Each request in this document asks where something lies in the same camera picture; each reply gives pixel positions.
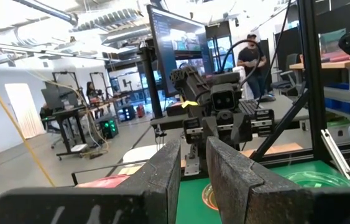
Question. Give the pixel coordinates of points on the blue storage bin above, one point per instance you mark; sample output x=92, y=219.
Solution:
x=339, y=99

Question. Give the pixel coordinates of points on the white flat box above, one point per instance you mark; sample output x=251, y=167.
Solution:
x=79, y=147

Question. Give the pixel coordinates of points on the computer tower green lights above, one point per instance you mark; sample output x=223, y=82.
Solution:
x=109, y=127

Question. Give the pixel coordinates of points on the silver metal bracket strip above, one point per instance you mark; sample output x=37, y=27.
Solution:
x=336, y=154

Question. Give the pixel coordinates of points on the black work table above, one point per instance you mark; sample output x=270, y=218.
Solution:
x=66, y=113

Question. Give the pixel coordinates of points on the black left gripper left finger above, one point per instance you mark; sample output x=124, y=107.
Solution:
x=115, y=205

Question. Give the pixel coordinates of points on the brown cardboard sheet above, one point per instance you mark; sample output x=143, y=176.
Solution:
x=277, y=149

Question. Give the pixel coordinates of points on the yellow tape tag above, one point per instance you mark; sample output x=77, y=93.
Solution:
x=190, y=104

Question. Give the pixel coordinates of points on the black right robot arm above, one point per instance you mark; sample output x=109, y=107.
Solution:
x=187, y=81

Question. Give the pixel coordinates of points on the red canister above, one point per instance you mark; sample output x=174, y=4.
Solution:
x=140, y=111

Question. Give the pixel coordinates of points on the black monitor stand pole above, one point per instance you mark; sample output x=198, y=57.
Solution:
x=150, y=77

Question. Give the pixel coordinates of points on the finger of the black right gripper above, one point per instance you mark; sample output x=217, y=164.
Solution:
x=210, y=127
x=241, y=129

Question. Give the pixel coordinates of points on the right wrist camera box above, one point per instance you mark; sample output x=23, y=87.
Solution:
x=222, y=99

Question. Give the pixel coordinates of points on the transparent green plate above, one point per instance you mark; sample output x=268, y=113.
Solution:
x=314, y=179

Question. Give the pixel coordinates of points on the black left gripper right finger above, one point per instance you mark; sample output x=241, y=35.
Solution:
x=255, y=199

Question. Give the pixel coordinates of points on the grey computer desk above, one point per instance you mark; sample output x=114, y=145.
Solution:
x=286, y=107

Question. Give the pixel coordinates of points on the computer mouse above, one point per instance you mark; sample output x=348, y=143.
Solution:
x=268, y=98

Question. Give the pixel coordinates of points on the white tower air purifier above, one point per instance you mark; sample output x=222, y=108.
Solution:
x=240, y=82

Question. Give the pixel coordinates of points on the dark office chair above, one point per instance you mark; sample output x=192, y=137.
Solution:
x=286, y=74

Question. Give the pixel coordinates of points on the lit computer monitor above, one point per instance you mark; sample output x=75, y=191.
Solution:
x=177, y=46

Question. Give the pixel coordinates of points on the small black desktop box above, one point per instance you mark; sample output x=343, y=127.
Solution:
x=176, y=109

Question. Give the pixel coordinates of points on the black keyboard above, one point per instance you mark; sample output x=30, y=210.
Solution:
x=250, y=107

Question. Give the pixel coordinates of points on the wooden top workbench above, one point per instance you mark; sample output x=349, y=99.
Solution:
x=333, y=65

